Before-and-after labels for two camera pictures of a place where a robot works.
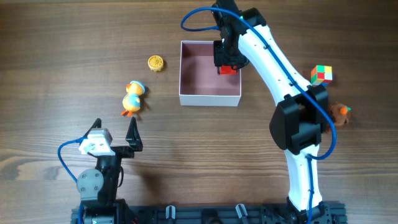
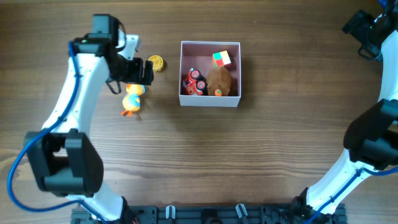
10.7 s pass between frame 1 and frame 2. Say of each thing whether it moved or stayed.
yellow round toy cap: stayed
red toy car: moved
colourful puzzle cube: moved
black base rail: stayed
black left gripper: moved
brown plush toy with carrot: moved
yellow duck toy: stayed
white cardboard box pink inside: stayed
